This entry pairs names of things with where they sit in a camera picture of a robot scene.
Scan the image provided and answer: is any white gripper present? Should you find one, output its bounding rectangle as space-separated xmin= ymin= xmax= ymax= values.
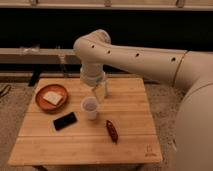
xmin=80 ymin=63 xmax=108 ymax=103

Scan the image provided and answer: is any dark red pepper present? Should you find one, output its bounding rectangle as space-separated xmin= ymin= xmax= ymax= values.
xmin=106 ymin=120 xmax=118 ymax=143

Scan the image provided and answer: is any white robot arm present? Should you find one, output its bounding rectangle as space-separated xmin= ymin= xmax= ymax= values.
xmin=74 ymin=29 xmax=213 ymax=171

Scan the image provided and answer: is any white ceramic cup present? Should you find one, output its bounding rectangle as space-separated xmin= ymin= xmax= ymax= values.
xmin=81 ymin=97 xmax=98 ymax=120

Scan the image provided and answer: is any slice of white bread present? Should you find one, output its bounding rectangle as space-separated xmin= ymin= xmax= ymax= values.
xmin=43 ymin=91 xmax=63 ymax=105

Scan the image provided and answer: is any wooden slatted table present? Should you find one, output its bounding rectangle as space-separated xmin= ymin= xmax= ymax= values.
xmin=8 ymin=78 xmax=162 ymax=166

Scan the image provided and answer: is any black smartphone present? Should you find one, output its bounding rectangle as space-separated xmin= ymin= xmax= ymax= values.
xmin=53 ymin=112 xmax=77 ymax=131

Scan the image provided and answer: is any terracotta round plate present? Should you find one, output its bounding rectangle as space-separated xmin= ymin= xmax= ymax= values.
xmin=35 ymin=84 xmax=68 ymax=111

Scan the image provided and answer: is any grey horizontal rail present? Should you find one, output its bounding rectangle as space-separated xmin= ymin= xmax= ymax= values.
xmin=0 ymin=48 xmax=80 ymax=64

